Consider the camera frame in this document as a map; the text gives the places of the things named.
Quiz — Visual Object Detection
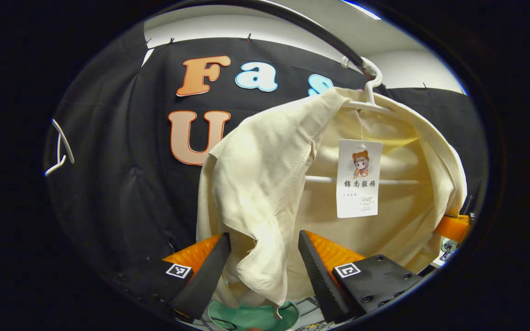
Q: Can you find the cream shirt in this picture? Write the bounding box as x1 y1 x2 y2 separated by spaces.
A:
196 86 468 318

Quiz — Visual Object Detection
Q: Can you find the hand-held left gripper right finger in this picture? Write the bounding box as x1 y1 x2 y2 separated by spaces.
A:
298 230 424 325

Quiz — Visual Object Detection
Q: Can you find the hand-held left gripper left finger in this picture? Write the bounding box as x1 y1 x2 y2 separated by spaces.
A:
106 233 232 322

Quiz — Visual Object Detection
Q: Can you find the green laundry hamper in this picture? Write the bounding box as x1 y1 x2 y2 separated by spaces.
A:
207 299 300 331

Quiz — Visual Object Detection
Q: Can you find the black backdrop cloth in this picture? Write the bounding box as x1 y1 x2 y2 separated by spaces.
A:
44 23 489 295

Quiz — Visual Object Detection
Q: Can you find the black clothes rack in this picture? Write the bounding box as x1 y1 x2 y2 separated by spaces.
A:
155 0 380 80

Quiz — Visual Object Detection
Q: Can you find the white plastic hanger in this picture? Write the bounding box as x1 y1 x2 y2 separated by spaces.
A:
44 119 75 177
305 56 421 186

